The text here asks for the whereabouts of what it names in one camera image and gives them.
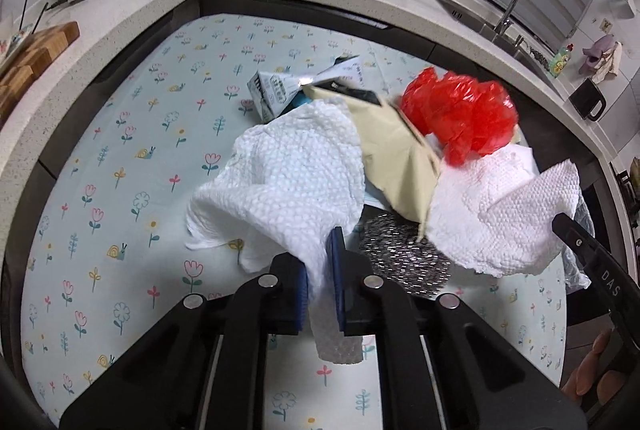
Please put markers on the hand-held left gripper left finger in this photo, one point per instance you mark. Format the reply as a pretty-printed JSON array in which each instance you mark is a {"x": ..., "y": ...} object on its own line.
[{"x": 299, "y": 292}]

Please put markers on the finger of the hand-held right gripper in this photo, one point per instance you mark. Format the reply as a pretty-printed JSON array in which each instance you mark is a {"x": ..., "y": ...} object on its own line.
[{"x": 595, "y": 255}]

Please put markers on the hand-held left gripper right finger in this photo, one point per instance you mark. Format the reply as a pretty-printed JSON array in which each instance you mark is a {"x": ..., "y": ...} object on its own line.
[{"x": 336, "y": 280}]

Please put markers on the white embossed paper towel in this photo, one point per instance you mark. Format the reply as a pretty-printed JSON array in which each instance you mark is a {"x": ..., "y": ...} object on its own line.
[
  {"x": 490, "y": 220},
  {"x": 280, "y": 180}
]

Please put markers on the beige packet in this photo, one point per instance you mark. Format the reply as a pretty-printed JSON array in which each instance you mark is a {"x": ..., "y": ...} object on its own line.
[{"x": 395, "y": 159}]

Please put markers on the crushed grey white carton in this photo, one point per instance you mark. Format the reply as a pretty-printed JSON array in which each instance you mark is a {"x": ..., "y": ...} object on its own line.
[{"x": 272, "y": 92}]

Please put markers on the red plastic bag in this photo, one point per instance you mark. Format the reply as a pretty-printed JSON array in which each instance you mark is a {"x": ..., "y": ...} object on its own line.
[{"x": 450, "y": 109}]

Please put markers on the person's right hand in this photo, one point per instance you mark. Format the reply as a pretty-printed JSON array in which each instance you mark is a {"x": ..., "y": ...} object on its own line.
[{"x": 585, "y": 372}]

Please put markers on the clear plastic wrapper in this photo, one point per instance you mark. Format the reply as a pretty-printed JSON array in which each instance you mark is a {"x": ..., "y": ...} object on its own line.
[{"x": 580, "y": 260}]

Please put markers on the black kettle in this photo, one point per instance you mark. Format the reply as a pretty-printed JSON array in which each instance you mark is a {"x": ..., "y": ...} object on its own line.
[{"x": 586, "y": 99}]

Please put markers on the beige cloth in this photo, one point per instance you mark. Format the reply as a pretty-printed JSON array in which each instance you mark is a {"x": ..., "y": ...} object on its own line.
[{"x": 611, "y": 62}]

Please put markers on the green dish soap bottle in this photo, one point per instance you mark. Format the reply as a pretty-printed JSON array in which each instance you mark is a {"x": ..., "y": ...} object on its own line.
[{"x": 561, "y": 62}]

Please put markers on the purple cloth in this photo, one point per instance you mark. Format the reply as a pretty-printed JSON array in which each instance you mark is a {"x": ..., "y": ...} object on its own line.
[{"x": 595, "y": 49}]

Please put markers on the dark scouring pad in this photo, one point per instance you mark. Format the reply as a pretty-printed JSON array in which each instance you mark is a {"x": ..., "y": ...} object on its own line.
[{"x": 540, "y": 54}]

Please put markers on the steel sink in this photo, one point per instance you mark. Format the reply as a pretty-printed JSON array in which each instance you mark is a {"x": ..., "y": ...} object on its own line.
[{"x": 500, "y": 37}]

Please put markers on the wooden cutting board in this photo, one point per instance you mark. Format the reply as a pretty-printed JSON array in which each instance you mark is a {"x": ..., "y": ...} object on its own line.
[{"x": 35, "y": 54}]

